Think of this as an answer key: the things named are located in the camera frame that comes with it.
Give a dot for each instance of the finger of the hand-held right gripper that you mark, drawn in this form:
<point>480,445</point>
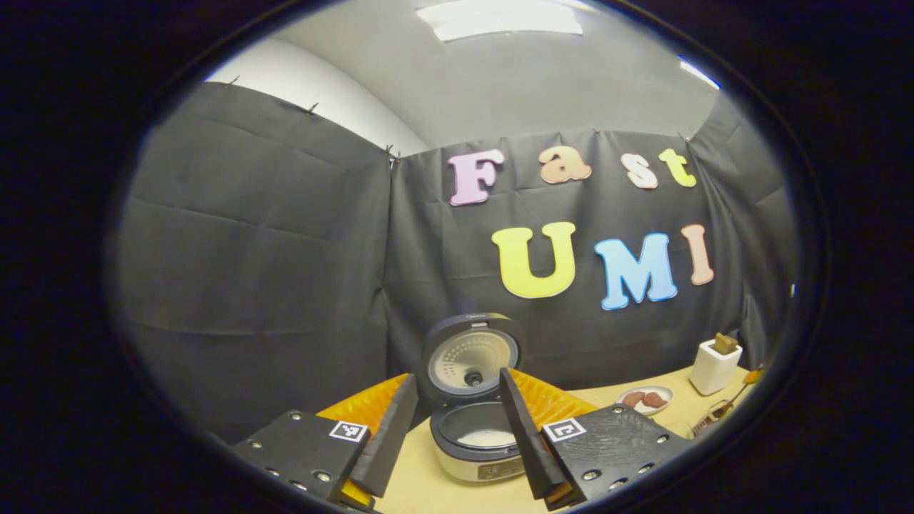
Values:
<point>753,376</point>

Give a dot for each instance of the large ceiling light panel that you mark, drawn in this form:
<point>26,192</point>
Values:
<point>500,18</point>

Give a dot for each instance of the red meat piece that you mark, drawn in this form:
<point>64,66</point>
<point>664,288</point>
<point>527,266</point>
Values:
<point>633,399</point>
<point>655,400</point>

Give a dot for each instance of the square clear glass container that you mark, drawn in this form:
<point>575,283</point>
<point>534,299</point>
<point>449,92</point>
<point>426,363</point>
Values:
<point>703,427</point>

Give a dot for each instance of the black backdrop cloth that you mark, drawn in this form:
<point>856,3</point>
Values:
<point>250,250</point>

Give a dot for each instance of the brown wooden spoon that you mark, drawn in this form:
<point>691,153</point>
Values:
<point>721,409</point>

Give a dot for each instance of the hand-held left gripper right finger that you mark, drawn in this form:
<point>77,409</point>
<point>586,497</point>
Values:
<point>528,442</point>

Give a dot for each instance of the dark grey rice cooker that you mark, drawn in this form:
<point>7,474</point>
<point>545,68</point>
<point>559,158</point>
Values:
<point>464,360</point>

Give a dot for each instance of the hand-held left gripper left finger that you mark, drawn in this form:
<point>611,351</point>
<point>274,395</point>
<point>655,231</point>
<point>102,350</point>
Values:
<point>389,450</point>

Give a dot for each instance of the small white plate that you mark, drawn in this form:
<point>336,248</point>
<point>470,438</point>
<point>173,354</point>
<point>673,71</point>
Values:
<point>660,410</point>

